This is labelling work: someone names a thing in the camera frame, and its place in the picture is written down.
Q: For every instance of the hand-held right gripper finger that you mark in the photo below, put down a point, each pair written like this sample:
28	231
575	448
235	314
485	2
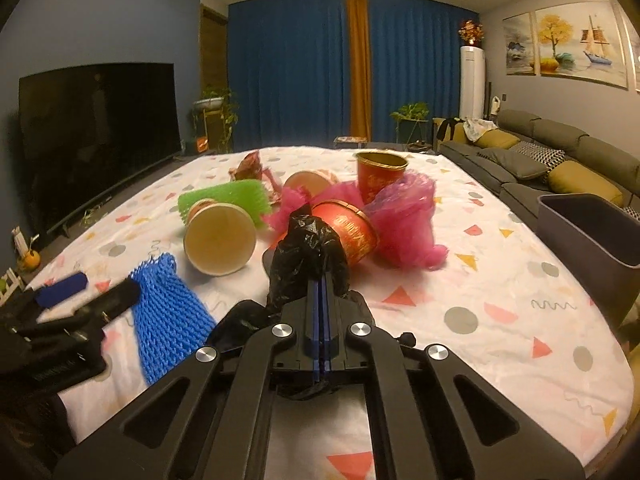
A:
325	340
315	340

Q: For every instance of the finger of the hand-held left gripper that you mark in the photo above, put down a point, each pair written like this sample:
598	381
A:
120	296
62	289

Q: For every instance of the black plastic bag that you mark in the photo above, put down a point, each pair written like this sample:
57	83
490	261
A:
305	255

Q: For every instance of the red paper cup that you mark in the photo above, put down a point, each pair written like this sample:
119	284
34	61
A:
350	230
380	180

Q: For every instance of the grey trash bin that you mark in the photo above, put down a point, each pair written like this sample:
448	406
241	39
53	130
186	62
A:
580	255

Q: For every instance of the blue foam net sleeve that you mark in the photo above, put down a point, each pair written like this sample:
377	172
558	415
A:
165	320

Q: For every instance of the beige paper cup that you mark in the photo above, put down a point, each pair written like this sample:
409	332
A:
307	182
220	240

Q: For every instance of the pink plastic bag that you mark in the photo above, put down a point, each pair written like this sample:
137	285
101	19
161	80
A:
405	230

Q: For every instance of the black television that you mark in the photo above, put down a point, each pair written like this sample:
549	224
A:
100	135

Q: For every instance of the crumpled snack wrapper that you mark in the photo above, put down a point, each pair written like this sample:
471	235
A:
247	167

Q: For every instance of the printed tablecloth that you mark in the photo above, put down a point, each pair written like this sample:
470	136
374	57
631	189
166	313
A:
500	270

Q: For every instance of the trailing potted plant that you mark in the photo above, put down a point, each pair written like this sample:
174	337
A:
212	102

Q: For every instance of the potted plant on stand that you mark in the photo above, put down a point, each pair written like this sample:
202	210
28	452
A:
411	112

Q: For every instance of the black cloth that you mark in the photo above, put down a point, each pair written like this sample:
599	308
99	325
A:
450	130

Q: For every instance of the grey cushion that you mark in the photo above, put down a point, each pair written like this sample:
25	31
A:
510	162

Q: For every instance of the white cloth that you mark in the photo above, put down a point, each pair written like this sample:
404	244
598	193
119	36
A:
477	127

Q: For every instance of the brown wooden panel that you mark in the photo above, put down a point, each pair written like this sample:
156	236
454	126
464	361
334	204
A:
212	50

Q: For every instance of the small yellow cushion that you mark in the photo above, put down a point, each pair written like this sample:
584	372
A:
497	138

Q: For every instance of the blue curtain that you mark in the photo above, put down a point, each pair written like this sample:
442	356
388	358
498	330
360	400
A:
285	70
415	60

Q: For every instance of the orange curtain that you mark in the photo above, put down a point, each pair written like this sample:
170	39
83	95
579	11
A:
359	70

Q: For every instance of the small patterned cushion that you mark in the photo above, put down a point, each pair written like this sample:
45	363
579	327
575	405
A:
542	154

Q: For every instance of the white standing air conditioner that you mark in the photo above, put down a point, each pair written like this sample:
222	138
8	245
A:
472	80

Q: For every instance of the large yellow cushion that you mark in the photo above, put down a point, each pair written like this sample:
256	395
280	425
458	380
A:
582	182

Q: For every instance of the grey sofa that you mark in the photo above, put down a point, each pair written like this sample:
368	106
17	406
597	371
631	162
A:
585	147

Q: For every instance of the artificial flower bouquet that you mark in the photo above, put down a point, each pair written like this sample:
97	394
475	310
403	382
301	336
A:
471	31

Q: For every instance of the small landscape painting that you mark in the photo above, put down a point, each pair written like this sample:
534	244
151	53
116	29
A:
519	45

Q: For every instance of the large sailboat painting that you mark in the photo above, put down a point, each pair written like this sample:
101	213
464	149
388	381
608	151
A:
580	42

